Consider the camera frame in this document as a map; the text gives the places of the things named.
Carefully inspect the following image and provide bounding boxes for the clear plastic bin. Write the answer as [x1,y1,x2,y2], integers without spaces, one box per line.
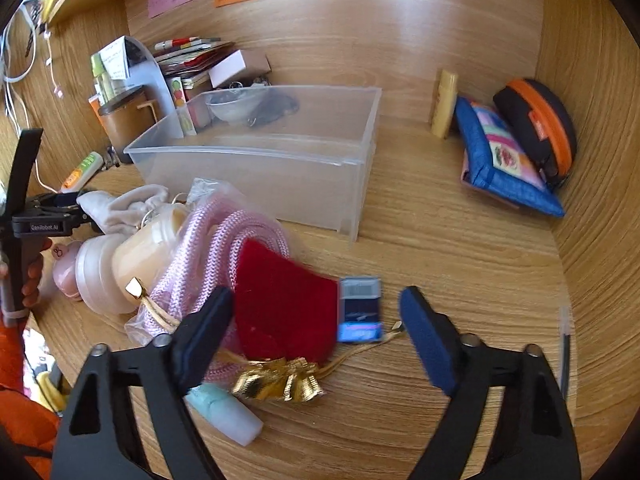
[123,85,383,243]

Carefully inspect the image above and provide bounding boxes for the white cloth pouch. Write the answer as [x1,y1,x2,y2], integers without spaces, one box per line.
[77,184,173,237]

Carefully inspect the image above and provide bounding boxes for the clear glass bowl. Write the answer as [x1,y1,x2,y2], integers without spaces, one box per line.
[206,91,266,123]

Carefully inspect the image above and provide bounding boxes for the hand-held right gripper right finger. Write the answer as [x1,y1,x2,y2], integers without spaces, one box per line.
[398,286,583,480]

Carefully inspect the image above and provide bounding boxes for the black orange zip case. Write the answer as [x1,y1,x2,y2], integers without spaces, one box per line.
[492,78,578,191]

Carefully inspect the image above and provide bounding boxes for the gold bell red ribbon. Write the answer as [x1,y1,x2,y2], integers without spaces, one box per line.
[125,237,407,404]

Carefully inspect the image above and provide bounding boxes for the white paper box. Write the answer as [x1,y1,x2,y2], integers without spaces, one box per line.
[90,35,178,126]

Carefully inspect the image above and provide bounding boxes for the stack of booklets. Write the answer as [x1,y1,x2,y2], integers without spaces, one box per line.
[152,36,236,81]

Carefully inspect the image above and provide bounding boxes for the blue zip pouch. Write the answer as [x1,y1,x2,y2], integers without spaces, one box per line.
[455,96,566,218]

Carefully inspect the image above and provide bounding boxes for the white printed paper sheet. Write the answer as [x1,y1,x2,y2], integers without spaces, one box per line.
[97,40,129,81]

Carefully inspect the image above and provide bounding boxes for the cream plastic jar clear lid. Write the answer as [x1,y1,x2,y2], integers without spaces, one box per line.
[75,206,190,317]

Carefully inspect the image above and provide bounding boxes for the pink striped pouch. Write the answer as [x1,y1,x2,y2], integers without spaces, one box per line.
[125,177,296,381]

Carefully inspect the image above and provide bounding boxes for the mint green tube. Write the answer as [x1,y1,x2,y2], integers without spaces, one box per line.
[184,382,264,447]

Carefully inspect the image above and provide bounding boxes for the fruit print carton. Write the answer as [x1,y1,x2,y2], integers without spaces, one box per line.
[167,75,198,136]

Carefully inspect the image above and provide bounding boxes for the orange green tube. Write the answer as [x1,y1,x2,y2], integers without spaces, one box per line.
[60,151,104,194]

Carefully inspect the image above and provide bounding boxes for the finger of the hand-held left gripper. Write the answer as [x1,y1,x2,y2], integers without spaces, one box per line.
[75,210,106,235]
[52,189,98,208]

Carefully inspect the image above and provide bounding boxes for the person's left hand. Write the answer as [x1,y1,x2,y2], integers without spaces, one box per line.
[21,242,53,309]

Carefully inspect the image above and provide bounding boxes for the small red box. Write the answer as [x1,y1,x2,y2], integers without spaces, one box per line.
[187,97,213,128]

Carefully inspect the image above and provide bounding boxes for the pink round case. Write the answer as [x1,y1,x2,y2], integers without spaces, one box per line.
[51,240,86,303]

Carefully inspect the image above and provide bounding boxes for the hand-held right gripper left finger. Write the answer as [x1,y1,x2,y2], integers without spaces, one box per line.
[51,285,236,480]

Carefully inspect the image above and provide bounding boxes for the white cable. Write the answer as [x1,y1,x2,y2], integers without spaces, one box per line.
[0,0,43,133]

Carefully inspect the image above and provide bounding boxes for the small card packet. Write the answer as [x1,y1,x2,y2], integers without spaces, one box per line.
[337,276,385,345]

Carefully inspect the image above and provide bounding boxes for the brown cardboard box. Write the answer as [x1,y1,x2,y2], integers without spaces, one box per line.
[240,50,273,86]

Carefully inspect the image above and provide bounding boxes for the small white box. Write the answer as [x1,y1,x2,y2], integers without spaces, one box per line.
[207,50,247,88]

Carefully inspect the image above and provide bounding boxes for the brown mug with lid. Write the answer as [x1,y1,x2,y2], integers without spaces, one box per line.
[97,85,158,165]

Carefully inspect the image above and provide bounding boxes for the wooden desktop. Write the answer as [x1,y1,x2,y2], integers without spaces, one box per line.
[30,120,588,480]

